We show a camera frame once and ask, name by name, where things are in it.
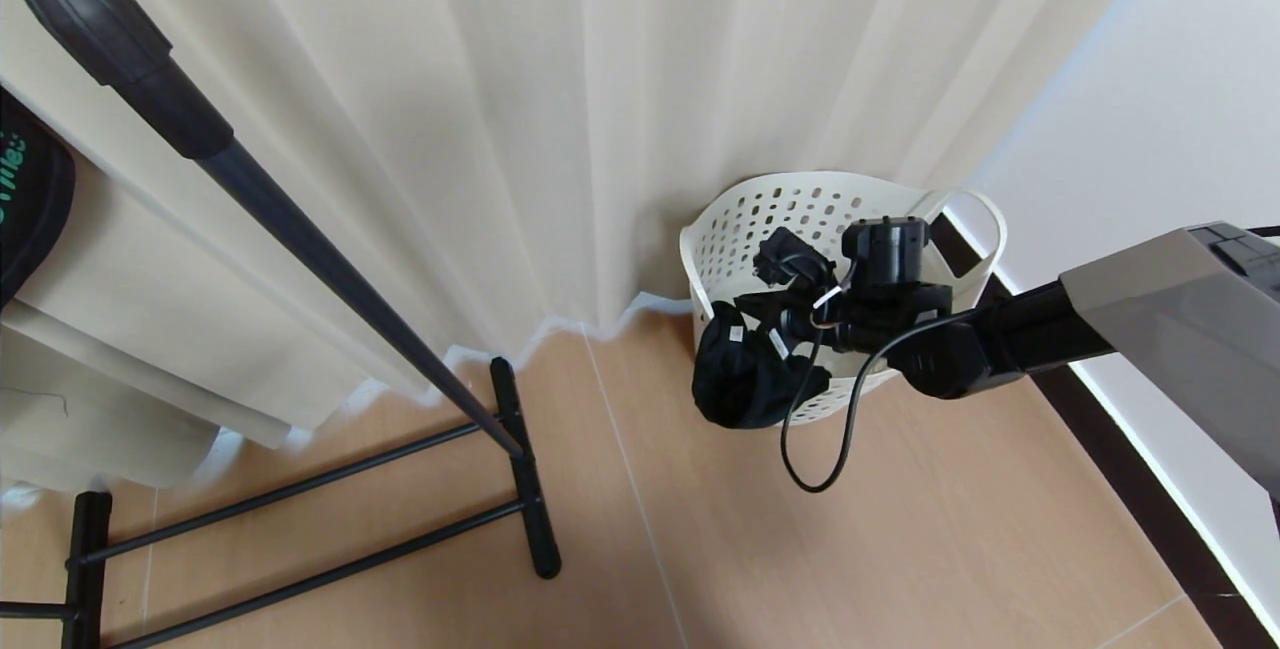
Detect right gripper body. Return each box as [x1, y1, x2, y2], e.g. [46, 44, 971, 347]
[765, 284, 953, 358]

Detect black garment with white label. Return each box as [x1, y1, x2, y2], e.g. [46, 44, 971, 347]
[692, 289, 836, 430]

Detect black shorts with white cord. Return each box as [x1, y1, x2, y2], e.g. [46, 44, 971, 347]
[0, 89, 77, 310]

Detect white laundry basket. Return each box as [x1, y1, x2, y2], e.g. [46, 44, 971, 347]
[680, 171, 1008, 430]

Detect black clothes rack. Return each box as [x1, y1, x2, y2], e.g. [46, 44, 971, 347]
[0, 0, 563, 649]

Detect beige curtain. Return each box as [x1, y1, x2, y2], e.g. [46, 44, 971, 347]
[0, 0, 1171, 490]

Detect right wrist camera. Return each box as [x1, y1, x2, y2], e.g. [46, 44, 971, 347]
[752, 226, 839, 292]

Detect black cable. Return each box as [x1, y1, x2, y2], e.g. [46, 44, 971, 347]
[780, 314, 991, 493]

